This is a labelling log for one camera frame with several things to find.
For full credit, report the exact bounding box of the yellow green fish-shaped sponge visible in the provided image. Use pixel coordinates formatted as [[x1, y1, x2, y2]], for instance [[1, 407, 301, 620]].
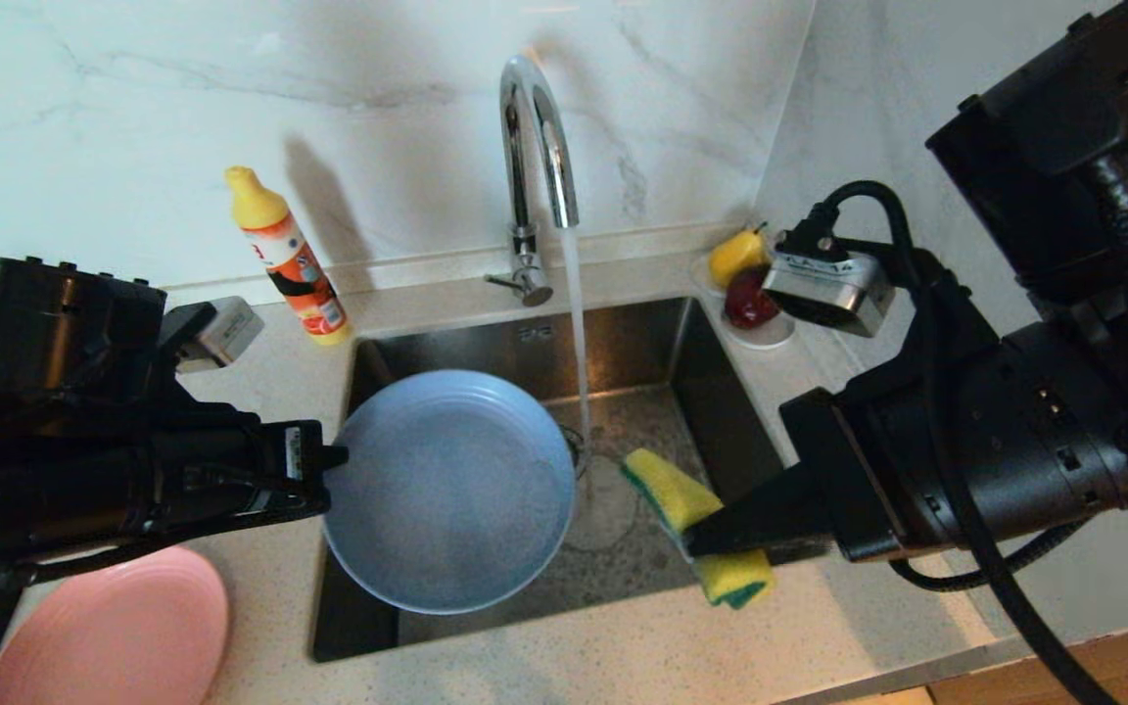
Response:
[[620, 447, 777, 610]]

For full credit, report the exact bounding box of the blue plate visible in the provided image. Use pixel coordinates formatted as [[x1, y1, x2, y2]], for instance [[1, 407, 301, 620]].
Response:
[[322, 369, 578, 616]]

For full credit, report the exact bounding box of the orange yellow detergent bottle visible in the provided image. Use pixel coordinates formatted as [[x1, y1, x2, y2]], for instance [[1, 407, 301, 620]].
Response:
[[224, 164, 352, 346]]

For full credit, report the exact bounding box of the chrome curved faucet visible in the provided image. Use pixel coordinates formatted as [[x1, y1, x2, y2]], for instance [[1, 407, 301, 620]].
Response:
[[484, 54, 582, 307]]

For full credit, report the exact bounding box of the stainless steel sink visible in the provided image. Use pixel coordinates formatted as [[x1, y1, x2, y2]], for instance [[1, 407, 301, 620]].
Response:
[[312, 297, 824, 664]]

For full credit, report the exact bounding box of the small white dish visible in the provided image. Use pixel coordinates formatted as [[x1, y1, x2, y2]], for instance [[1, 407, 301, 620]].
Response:
[[689, 250, 797, 351]]

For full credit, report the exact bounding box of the pink plate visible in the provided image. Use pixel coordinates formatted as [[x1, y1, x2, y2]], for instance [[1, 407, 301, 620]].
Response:
[[0, 545, 229, 705]]

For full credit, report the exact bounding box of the dark red apple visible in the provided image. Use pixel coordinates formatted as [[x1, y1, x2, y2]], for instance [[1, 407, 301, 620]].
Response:
[[724, 266, 780, 329]]

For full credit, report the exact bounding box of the yellow pear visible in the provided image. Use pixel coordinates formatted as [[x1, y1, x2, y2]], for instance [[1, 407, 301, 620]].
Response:
[[708, 227, 771, 288]]

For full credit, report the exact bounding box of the thin black braided cable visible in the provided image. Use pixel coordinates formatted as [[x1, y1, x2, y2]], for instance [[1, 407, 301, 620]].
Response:
[[887, 514, 1094, 593]]

